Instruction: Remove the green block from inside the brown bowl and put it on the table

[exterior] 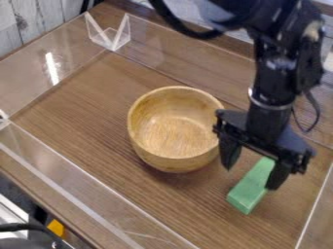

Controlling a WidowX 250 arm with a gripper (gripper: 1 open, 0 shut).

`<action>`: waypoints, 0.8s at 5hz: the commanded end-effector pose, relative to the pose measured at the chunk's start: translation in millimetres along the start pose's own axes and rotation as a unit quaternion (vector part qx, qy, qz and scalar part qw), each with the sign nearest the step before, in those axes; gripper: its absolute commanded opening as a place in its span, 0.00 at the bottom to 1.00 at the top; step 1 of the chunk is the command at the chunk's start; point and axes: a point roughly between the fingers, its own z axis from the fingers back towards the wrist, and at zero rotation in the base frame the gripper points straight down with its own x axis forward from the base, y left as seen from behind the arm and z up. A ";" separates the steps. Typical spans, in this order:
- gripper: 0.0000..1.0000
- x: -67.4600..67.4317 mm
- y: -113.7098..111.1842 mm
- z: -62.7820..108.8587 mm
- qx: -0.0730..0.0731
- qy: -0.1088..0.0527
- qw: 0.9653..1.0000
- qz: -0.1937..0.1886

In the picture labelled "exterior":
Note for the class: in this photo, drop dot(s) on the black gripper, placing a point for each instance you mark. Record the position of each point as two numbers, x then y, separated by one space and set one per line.
285 147

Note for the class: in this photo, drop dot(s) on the green rectangular block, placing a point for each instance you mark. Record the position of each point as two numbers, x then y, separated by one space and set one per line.
249 191

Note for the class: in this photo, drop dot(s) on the brown wooden bowl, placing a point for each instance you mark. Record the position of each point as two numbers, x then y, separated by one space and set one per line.
170 128

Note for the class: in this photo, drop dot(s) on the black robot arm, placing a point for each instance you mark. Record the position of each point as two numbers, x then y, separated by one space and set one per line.
287 28

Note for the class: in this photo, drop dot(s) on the yellow tag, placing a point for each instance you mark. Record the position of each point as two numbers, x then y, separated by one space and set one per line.
57 228

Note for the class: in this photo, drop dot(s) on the clear acrylic tray wall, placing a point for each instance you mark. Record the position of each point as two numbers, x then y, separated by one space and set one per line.
103 218

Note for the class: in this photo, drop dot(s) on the clear acrylic corner bracket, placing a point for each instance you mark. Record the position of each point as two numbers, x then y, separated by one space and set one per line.
110 38

